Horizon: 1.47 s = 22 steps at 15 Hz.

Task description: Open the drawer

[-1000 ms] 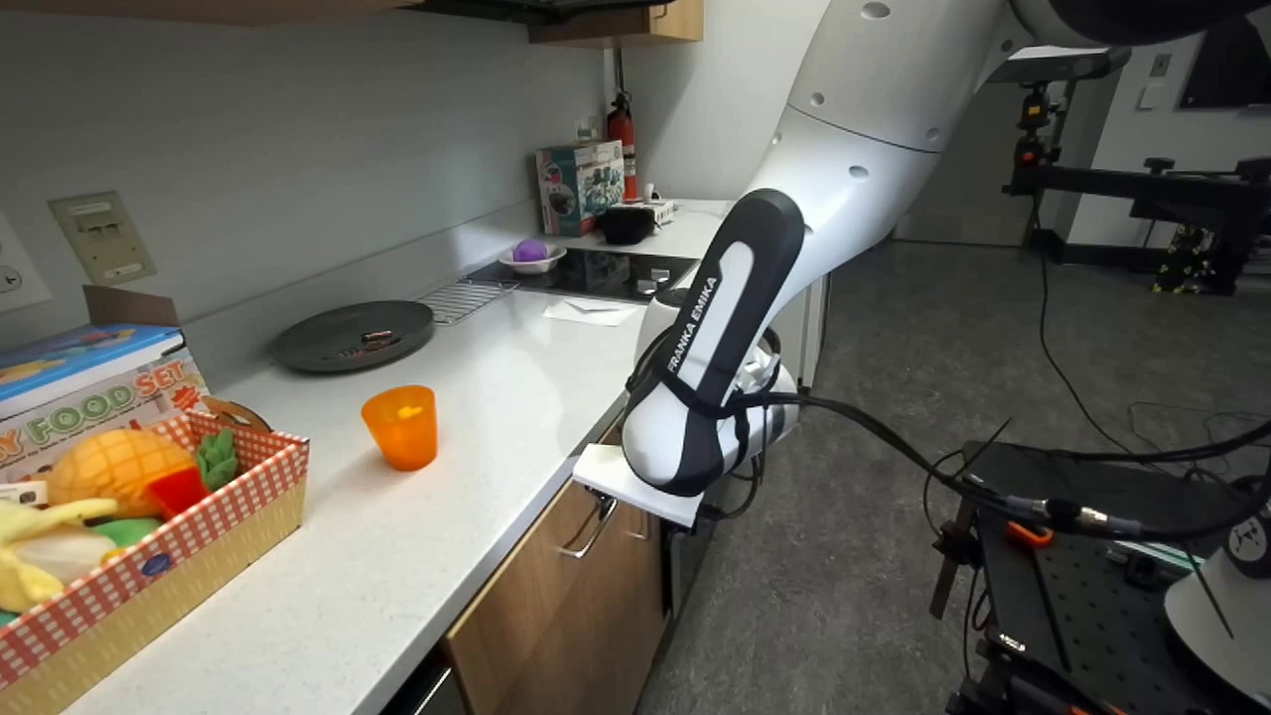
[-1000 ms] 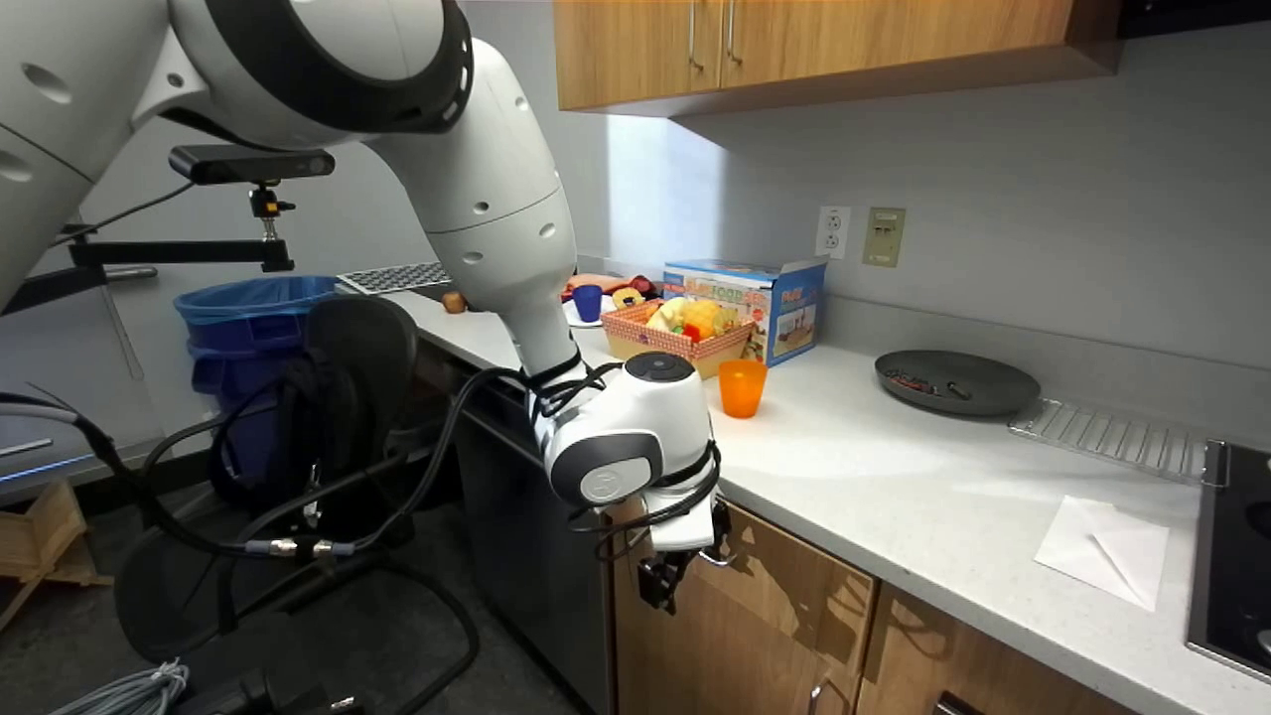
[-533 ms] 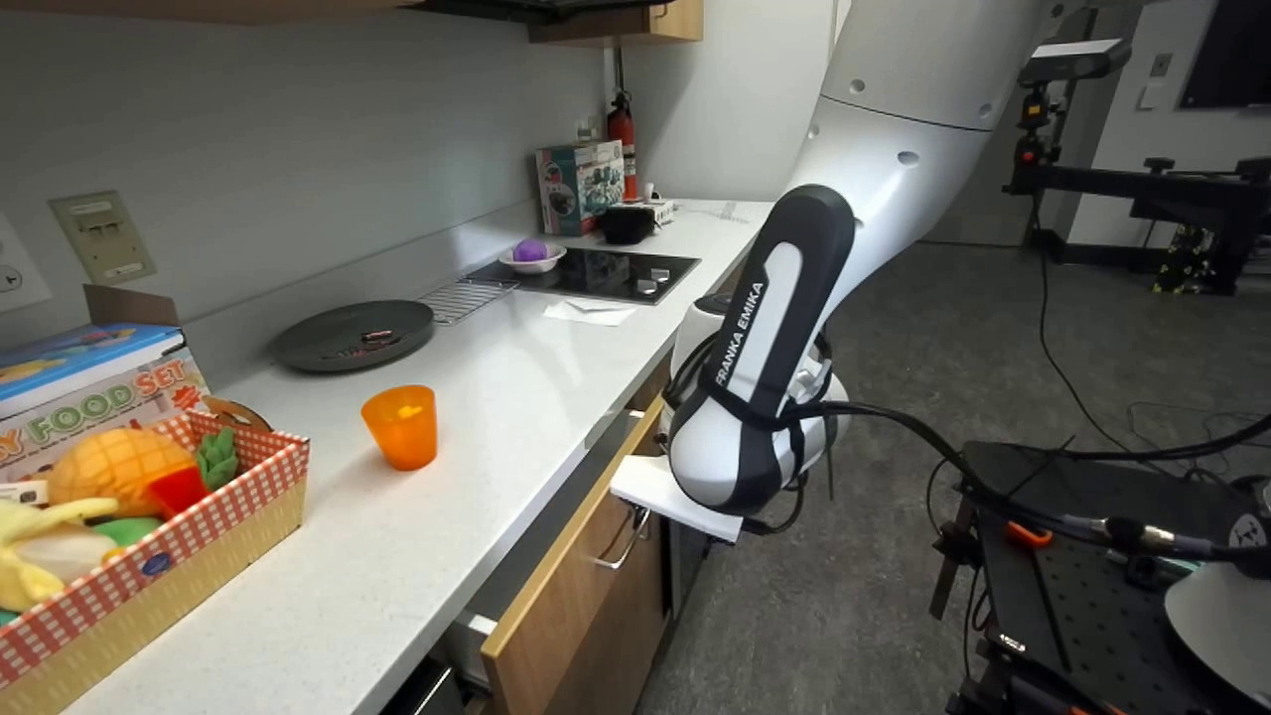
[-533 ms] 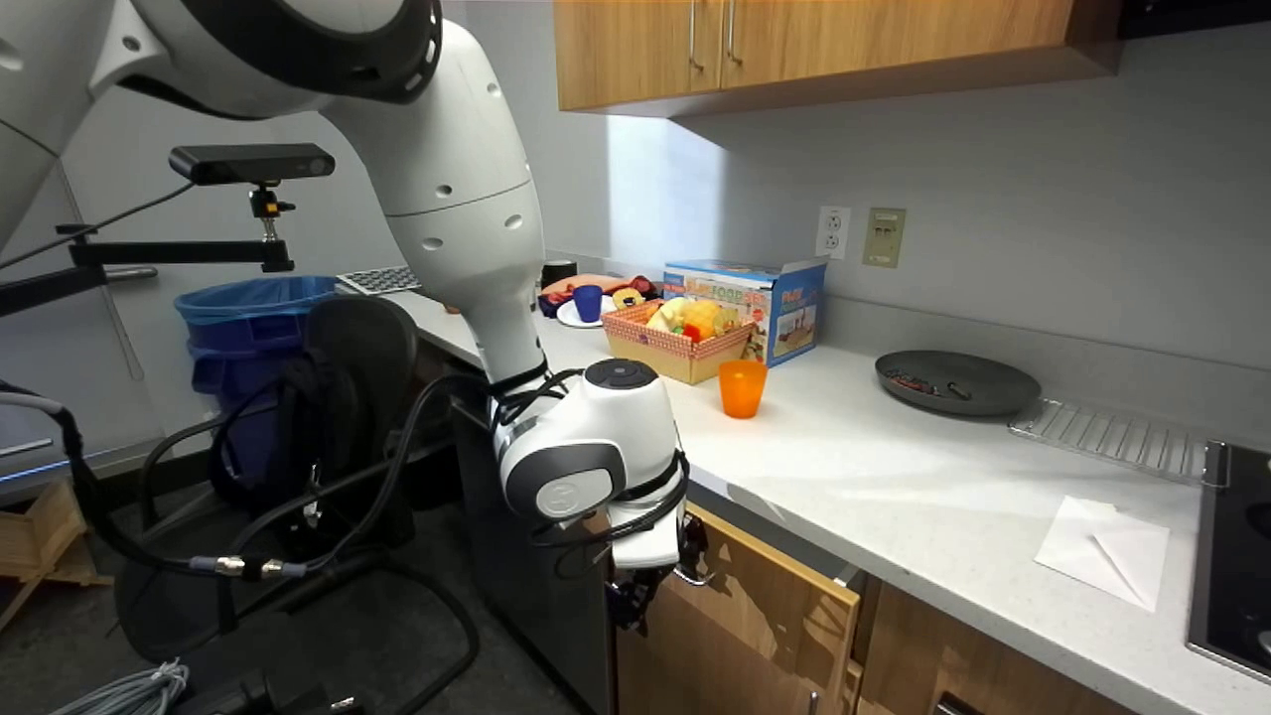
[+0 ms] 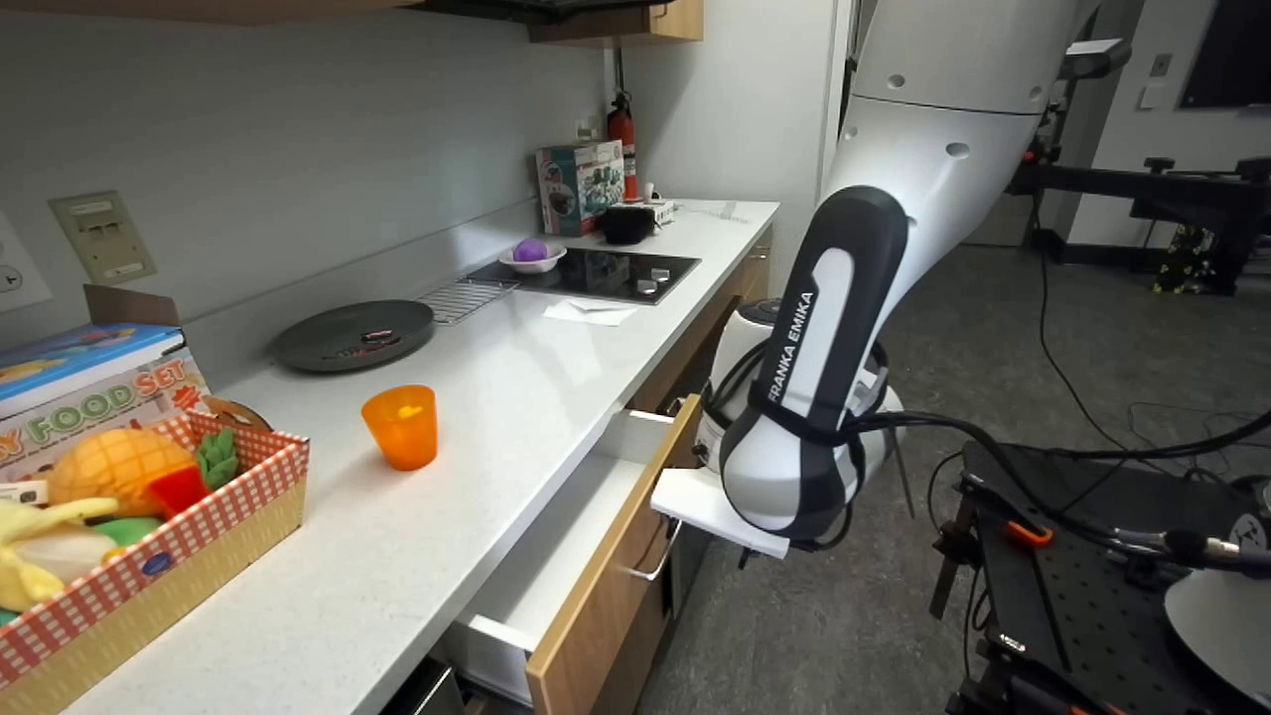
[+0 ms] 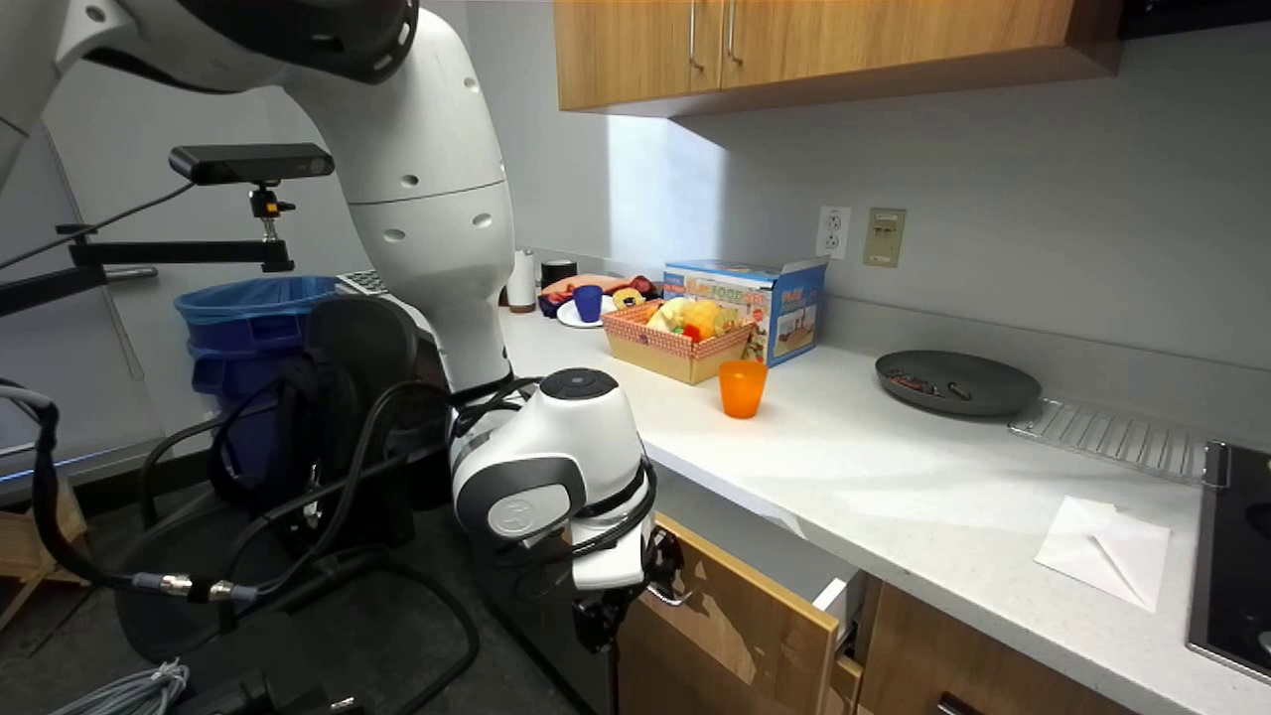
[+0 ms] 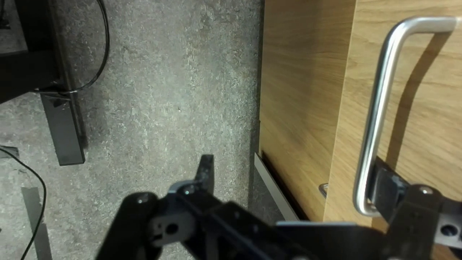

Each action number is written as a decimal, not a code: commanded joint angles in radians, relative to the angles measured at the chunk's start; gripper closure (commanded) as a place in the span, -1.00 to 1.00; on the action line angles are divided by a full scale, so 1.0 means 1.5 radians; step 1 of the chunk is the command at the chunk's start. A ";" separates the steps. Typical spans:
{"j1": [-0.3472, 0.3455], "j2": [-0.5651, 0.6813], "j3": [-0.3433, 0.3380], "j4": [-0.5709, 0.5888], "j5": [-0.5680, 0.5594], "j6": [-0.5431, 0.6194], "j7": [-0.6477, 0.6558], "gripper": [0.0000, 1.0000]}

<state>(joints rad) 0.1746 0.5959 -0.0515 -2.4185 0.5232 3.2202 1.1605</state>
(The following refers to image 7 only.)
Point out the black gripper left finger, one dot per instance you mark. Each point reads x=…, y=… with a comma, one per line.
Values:
x=192, y=225

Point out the grey metal floor bar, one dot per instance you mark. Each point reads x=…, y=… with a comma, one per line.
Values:
x=38, y=231

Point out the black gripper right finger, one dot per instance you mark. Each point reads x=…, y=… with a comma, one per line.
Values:
x=423, y=225

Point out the wooden front white drawer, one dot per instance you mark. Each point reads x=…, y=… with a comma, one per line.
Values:
x=433, y=110

